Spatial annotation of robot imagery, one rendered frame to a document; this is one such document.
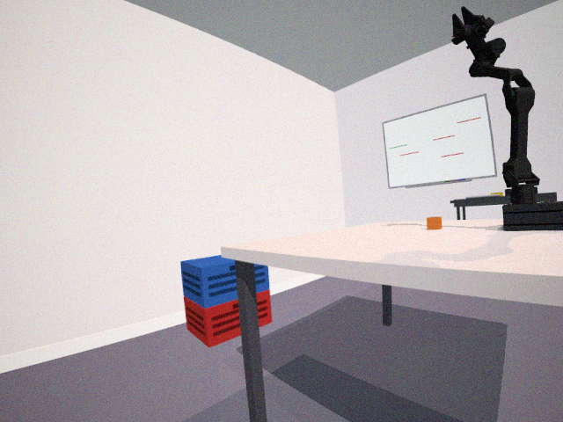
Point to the orange block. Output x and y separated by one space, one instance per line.
434 222

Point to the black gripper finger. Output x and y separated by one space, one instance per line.
458 26
468 17

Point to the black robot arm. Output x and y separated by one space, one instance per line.
519 102

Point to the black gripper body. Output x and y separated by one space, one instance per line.
467 34

